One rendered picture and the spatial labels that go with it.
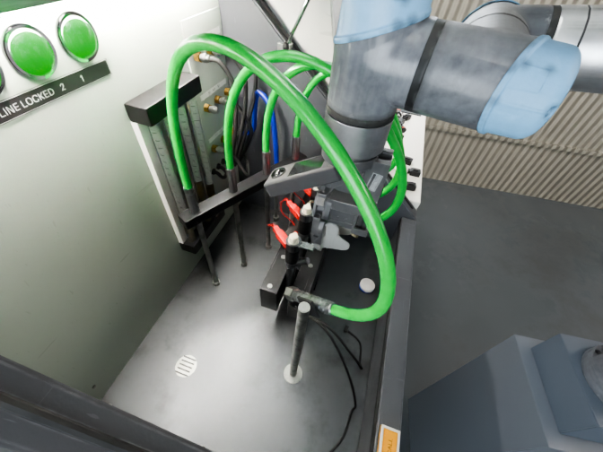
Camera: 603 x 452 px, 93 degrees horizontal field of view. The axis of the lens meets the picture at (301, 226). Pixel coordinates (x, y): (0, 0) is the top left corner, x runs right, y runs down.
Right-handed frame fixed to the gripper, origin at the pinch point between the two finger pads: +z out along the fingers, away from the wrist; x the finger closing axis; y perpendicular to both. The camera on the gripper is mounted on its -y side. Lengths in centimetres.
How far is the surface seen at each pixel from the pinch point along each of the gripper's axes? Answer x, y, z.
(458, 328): 60, 78, 111
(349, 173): -12.9, 3.4, -25.3
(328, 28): 35.0, -10.3, -23.2
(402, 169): 7.3, 9.8, -13.6
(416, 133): 74, 19, 13
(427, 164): 195, 53, 98
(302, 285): -1.3, -1.2, 13.3
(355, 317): -15.1, 8.1, -7.8
